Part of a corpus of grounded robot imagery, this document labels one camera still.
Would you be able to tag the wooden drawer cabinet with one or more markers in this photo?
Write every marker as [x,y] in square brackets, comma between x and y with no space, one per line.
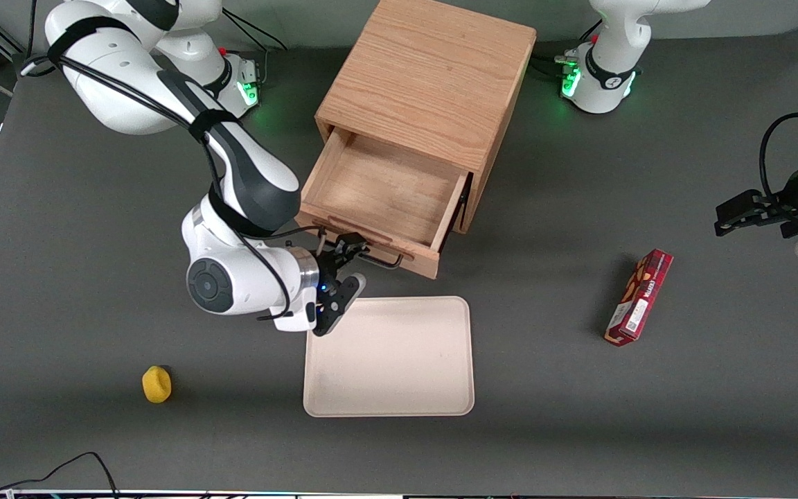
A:
[433,76]

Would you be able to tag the wooden drawer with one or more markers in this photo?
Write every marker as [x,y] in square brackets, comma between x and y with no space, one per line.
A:
[385,194]

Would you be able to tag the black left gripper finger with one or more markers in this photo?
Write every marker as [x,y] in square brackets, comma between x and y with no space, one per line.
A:
[735,211]

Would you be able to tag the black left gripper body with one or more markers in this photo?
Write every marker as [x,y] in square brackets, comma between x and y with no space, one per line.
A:
[792,201]

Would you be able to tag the yellow toy fruit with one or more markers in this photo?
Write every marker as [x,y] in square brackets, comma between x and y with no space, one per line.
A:
[156,384]

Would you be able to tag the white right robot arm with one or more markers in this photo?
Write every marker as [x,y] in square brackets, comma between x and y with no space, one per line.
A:
[122,83]

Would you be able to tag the beige plastic tray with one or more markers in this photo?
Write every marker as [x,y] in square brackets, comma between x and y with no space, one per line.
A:
[388,357]

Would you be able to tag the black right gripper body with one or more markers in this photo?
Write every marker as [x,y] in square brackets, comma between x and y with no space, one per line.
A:
[327,265]

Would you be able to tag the red snack box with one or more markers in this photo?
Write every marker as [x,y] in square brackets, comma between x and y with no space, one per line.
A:
[639,298]

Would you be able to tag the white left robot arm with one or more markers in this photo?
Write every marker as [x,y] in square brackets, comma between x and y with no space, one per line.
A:
[607,69]

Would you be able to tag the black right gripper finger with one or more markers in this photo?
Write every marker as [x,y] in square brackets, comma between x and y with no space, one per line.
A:
[340,301]
[350,244]

